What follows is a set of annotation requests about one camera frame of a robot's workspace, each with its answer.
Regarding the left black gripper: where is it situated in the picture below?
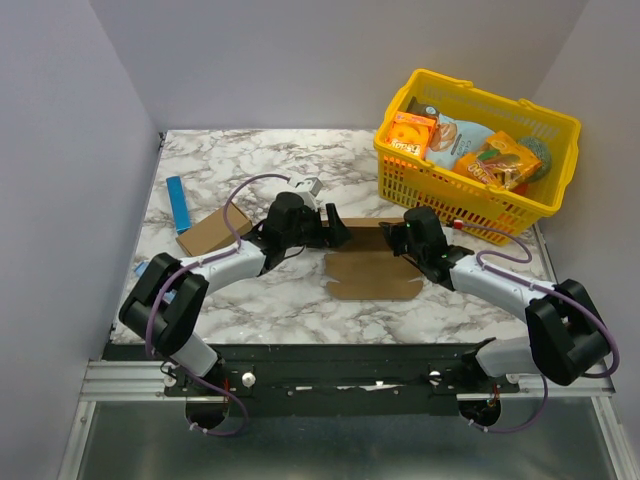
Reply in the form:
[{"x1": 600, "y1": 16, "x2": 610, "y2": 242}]
[{"x1": 283, "y1": 204, "x2": 354, "y2": 250}]

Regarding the brown cardboard box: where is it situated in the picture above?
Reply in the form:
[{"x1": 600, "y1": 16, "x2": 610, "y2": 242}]
[
  {"x1": 176, "y1": 204, "x2": 253, "y2": 257},
  {"x1": 324, "y1": 218, "x2": 424, "y2": 301}
]

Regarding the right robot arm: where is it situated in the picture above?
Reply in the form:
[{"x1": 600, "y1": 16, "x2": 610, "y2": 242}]
[{"x1": 380, "y1": 206, "x2": 620, "y2": 392}]

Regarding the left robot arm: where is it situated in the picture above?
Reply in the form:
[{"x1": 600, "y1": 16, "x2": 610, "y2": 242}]
[{"x1": 118, "y1": 192, "x2": 351, "y2": 395}]

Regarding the orange snack box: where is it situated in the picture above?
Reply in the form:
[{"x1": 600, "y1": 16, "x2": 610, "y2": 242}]
[{"x1": 386, "y1": 111, "x2": 438, "y2": 159}]

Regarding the folded brown cardboard box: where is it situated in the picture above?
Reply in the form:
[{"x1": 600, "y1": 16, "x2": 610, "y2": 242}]
[{"x1": 176, "y1": 204, "x2": 253, "y2": 257}]

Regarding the long blue box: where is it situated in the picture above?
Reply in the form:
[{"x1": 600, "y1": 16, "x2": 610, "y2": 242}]
[{"x1": 166, "y1": 176, "x2": 191, "y2": 235}]

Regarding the small blue box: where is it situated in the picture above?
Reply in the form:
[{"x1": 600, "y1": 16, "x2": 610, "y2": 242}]
[{"x1": 134, "y1": 261, "x2": 149, "y2": 277}]

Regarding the light blue chips bag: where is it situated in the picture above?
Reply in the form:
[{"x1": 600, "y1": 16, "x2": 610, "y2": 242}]
[{"x1": 425, "y1": 114, "x2": 495, "y2": 170}]

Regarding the yellow plastic basket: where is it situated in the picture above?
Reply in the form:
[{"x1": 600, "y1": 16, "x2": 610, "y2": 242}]
[{"x1": 373, "y1": 69, "x2": 581, "y2": 245}]

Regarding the dark snack packet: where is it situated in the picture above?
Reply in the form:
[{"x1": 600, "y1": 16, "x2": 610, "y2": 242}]
[{"x1": 406, "y1": 97, "x2": 440, "y2": 118}]

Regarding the orange gummy candy bag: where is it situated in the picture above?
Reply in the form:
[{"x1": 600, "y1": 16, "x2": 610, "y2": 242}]
[{"x1": 453, "y1": 131, "x2": 543, "y2": 191}]

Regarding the green round sponge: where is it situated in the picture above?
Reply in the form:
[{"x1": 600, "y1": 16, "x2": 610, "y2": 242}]
[{"x1": 517, "y1": 136, "x2": 552, "y2": 183}]

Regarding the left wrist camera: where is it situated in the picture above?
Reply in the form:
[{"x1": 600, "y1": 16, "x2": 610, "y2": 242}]
[{"x1": 287, "y1": 175, "x2": 323, "y2": 208}]

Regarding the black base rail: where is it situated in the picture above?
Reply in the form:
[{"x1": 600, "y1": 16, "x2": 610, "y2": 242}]
[{"x1": 102, "y1": 342, "x2": 521, "y2": 419}]

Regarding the aluminium frame rail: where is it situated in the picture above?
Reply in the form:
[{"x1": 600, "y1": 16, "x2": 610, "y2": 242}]
[{"x1": 80, "y1": 361, "x2": 615, "y2": 402}]

